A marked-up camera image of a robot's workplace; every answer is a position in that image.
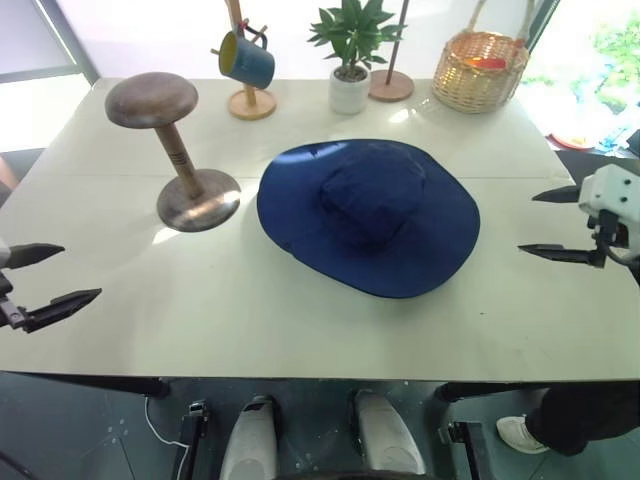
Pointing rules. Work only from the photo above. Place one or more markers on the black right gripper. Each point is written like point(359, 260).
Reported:
point(607, 235)

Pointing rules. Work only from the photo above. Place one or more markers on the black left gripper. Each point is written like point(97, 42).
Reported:
point(7, 305)

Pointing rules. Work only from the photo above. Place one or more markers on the blue wide-brim hat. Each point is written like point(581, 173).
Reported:
point(400, 250)

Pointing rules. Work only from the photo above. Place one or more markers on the dark wooden mushroom hat stand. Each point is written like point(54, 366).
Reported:
point(150, 99)

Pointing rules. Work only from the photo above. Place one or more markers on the brown pole stand round base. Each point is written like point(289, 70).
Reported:
point(391, 89)

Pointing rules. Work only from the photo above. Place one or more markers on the orange plate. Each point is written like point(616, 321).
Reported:
point(570, 141)

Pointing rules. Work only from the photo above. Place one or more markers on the woven wicker basket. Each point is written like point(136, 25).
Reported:
point(475, 87)

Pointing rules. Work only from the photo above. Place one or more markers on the red orange item in basket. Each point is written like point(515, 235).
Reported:
point(487, 62)

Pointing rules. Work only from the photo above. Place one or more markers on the black trouser leg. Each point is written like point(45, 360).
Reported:
point(585, 420)

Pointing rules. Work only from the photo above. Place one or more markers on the white sneaker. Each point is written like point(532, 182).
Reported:
point(517, 434)

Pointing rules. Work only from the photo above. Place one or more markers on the white plant pot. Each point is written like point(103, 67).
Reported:
point(349, 95)

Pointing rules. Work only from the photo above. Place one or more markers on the silver rounded robot leg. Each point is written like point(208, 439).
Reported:
point(387, 440)
point(250, 440)

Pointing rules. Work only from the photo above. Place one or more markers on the light wooden mug tree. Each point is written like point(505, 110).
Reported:
point(252, 104)

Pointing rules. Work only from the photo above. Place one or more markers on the green leafy plant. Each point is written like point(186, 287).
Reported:
point(352, 30)

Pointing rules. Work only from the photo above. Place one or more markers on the blue mug yellow inside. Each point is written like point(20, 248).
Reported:
point(252, 60)

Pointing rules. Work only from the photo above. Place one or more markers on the black table frame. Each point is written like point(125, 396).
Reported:
point(100, 384)

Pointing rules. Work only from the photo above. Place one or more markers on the black support bracket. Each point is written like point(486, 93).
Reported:
point(194, 435)
point(462, 447)

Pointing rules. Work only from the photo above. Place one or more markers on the grey window frame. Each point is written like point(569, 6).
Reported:
point(75, 40)

